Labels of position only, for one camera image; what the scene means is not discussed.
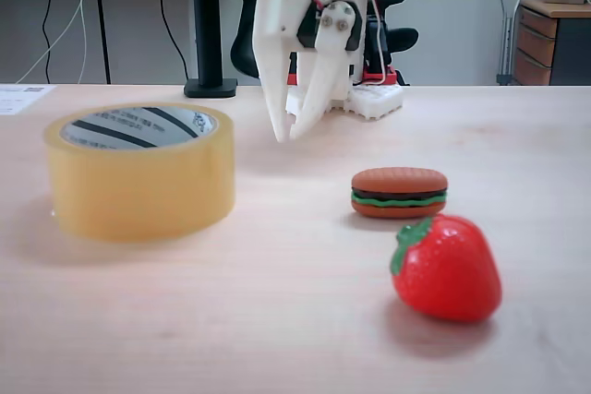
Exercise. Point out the black monitor stand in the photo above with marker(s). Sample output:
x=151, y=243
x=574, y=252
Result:
x=205, y=20

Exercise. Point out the white printed paper sheet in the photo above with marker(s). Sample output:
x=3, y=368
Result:
x=18, y=99

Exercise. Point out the clear packing tape roll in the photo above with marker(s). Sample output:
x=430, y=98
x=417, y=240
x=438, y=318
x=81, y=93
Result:
x=138, y=191

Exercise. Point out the black office chair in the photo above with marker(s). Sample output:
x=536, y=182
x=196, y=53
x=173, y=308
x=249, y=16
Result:
x=244, y=50

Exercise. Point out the toy hamburger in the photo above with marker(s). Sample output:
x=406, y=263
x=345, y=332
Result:
x=397, y=179

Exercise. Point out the red toy strawberry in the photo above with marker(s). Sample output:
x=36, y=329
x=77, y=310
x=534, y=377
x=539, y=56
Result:
x=448, y=269

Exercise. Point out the grey metal crutch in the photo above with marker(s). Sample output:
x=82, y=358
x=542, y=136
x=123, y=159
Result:
x=507, y=34

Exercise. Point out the wooden drawer cabinet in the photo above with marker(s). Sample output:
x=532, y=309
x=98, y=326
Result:
x=531, y=43

